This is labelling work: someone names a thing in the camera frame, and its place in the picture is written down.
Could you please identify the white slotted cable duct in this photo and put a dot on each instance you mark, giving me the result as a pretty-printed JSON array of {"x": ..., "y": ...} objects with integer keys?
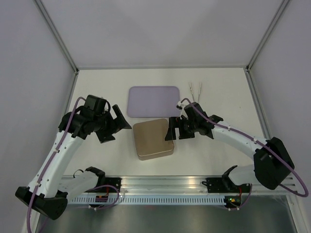
[{"x": 151, "y": 200}]

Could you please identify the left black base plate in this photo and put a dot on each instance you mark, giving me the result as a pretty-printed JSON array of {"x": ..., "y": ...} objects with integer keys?
[{"x": 102, "y": 186}]

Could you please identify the aluminium frame post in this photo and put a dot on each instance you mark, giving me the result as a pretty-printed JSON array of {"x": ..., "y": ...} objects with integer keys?
[
  {"x": 268, "y": 32},
  {"x": 52, "y": 27}
]

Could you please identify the right aluminium frame post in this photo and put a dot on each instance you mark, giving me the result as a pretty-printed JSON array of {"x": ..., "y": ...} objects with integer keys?
[{"x": 268, "y": 32}]

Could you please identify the gold tin lid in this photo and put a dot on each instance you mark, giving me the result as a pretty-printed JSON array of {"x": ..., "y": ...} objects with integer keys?
[{"x": 151, "y": 134}]

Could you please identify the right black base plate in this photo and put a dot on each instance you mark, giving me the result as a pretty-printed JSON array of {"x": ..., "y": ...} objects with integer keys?
[{"x": 222, "y": 185}]

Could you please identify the aluminium mounting rail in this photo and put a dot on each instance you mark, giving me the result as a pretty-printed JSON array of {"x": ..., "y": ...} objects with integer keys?
[{"x": 187, "y": 185}]

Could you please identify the metal tongs white tips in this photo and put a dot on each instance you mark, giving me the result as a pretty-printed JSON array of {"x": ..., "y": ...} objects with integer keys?
[{"x": 195, "y": 93}]

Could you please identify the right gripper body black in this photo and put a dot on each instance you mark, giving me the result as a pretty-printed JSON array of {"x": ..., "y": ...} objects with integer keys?
[{"x": 186, "y": 124}]

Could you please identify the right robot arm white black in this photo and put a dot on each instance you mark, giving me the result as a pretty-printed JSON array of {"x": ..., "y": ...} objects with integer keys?
[{"x": 271, "y": 161}]

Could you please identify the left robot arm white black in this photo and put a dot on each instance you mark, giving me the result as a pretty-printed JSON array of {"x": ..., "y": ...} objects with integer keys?
[{"x": 44, "y": 193}]

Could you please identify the gold chocolate tin box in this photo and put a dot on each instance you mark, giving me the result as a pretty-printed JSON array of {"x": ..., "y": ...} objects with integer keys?
[{"x": 153, "y": 153}]

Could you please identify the left aluminium frame post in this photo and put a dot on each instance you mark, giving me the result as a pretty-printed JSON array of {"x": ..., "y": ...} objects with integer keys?
[{"x": 52, "y": 27}]

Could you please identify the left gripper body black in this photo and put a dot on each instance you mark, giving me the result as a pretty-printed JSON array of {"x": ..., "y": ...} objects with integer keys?
[{"x": 105, "y": 122}]

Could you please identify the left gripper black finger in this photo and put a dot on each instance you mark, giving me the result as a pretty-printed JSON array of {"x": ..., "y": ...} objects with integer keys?
[
  {"x": 104, "y": 137},
  {"x": 120, "y": 121}
]

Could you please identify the lavender plastic tray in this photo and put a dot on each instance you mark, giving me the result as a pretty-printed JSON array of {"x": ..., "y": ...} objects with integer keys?
[{"x": 153, "y": 102}]

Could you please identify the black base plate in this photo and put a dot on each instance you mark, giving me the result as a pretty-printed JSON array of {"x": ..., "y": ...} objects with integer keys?
[
  {"x": 102, "y": 186},
  {"x": 222, "y": 185}
]

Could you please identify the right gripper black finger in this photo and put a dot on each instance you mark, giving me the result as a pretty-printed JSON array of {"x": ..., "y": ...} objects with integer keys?
[
  {"x": 184, "y": 134},
  {"x": 173, "y": 124}
]

